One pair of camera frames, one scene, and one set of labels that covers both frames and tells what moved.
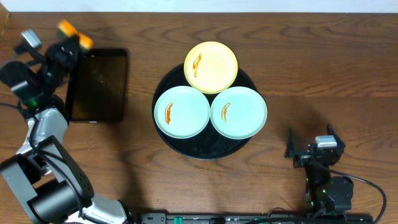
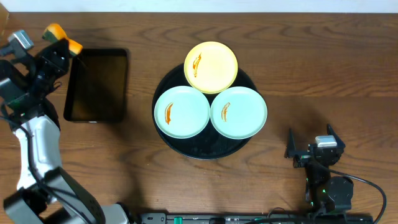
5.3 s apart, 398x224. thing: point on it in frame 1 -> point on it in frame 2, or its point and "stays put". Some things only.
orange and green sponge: (67, 30) -> (55, 32)
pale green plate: (182, 112) stays put
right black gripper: (291, 149) stays put
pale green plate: (239, 112) stays put
